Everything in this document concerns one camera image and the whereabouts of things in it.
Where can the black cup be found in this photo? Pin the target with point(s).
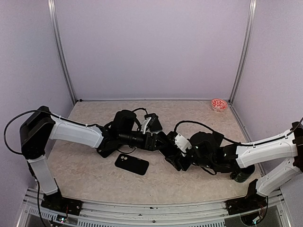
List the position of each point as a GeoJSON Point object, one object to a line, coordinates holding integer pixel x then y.
{"type": "Point", "coordinates": [240, 175]}

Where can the grey-edged black smartphone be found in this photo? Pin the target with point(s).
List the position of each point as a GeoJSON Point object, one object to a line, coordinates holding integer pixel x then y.
{"type": "Point", "coordinates": [173, 149]}

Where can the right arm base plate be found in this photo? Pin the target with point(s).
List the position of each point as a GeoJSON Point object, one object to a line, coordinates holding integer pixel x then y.
{"type": "Point", "coordinates": [251, 201]}

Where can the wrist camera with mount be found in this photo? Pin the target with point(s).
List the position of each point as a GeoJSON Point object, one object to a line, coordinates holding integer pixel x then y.
{"type": "Point", "coordinates": [182, 143]}
{"type": "Point", "coordinates": [145, 124]}

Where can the right aluminium frame post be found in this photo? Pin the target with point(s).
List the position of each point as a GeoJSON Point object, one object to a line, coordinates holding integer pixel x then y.
{"type": "Point", "coordinates": [244, 50]}

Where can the aluminium frame post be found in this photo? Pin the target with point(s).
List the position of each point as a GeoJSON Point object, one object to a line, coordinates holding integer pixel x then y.
{"type": "Point", "coordinates": [244, 50]}
{"type": "Point", "coordinates": [59, 46]}

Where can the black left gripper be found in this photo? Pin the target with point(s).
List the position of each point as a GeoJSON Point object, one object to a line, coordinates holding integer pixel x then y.
{"type": "Point", "coordinates": [152, 146]}

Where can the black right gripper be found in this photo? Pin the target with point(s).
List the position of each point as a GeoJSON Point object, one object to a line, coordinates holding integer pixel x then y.
{"type": "Point", "coordinates": [178, 162]}

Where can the front aluminium rail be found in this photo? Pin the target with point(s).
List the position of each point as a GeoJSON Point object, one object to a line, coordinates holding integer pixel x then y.
{"type": "Point", "coordinates": [108, 214]}

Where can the black phone case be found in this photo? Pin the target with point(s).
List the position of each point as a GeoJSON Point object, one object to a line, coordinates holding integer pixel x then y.
{"type": "Point", "coordinates": [132, 164]}
{"type": "Point", "coordinates": [105, 152]}

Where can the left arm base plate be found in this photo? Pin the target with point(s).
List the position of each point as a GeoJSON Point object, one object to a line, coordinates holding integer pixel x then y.
{"type": "Point", "coordinates": [57, 202]}

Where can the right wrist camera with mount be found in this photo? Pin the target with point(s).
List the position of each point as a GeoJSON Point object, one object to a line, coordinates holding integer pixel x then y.
{"type": "Point", "coordinates": [182, 143]}

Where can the green-edged black smartphone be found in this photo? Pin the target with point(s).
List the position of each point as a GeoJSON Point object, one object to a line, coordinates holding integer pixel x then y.
{"type": "Point", "coordinates": [155, 125]}

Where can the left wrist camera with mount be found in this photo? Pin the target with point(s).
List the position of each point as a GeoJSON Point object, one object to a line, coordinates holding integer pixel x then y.
{"type": "Point", "coordinates": [145, 124]}

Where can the left aluminium frame post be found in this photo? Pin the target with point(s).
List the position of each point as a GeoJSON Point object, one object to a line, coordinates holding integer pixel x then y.
{"type": "Point", "coordinates": [59, 46]}

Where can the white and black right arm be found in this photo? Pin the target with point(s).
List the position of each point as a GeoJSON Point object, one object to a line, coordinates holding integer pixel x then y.
{"type": "Point", "coordinates": [213, 151]}

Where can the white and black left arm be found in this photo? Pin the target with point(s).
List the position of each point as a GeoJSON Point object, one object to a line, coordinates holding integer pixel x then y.
{"type": "Point", "coordinates": [43, 126]}

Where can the red and white patterned bowl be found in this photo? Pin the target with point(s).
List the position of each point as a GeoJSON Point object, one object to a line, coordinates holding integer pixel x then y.
{"type": "Point", "coordinates": [219, 105]}

